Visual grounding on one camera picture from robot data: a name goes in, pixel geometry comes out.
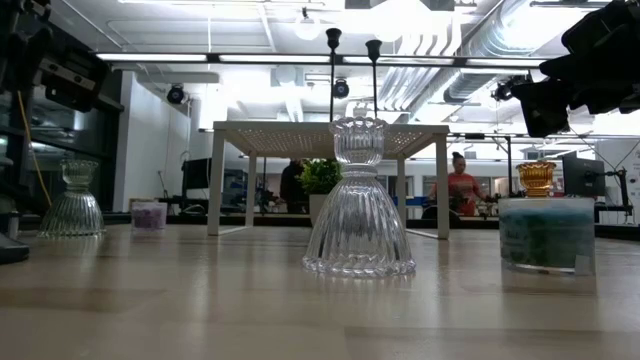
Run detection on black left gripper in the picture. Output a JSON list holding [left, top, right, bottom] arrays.
[[34, 27, 109, 114]]

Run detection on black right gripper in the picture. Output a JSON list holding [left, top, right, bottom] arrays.
[[510, 47, 640, 139]]

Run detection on amber glass candle holder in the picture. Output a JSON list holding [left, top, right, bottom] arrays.
[[515, 160, 558, 198]]

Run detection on clear ribbed glass candle holder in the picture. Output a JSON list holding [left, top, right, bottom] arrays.
[[37, 158, 107, 239], [301, 116, 417, 279]]

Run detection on blue candle glass jar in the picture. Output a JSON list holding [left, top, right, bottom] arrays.
[[498, 196, 597, 277]]

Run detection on purple candle glass jar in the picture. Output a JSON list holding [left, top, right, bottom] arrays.
[[130, 200, 169, 231]]

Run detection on black computer monitor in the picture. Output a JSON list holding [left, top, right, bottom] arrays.
[[181, 157, 214, 191], [560, 151, 607, 198]]

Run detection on person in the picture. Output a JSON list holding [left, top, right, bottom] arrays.
[[428, 151, 494, 217], [278, 158, 311, 215]]

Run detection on long led light bar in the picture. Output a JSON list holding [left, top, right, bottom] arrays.
[[94, 52, 549, 70]]

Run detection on green potted plant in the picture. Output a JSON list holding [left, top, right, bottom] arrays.
[[299, 158, 344, 226]]

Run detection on white perforated shelf riser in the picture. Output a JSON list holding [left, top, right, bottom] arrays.
[[207, 120, 452, 240]]

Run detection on round pendant lamp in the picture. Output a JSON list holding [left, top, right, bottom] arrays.
[[293, 6, 323, 42]]

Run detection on yellow cable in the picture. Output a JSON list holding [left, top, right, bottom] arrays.
[[17, 89, 53, 207]]

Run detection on silver ventilation duct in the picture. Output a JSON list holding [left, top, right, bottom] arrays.
[[372, 0, 546, 114]]

